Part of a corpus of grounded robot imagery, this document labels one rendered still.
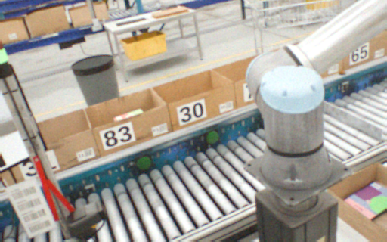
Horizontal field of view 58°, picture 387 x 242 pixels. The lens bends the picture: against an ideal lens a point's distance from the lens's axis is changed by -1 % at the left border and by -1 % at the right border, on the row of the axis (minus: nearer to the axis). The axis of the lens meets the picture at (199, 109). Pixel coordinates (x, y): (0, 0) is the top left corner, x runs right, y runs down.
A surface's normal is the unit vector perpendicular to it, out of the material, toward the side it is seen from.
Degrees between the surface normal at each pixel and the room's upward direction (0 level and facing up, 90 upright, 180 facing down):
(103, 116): 89
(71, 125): 89
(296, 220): 0
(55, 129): 90
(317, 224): 90
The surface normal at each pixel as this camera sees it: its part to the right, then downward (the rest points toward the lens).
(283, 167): -0.54, 0.12
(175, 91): 0.41, 0.34
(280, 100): -0.53, 0.39
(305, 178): -0.04, 0.11
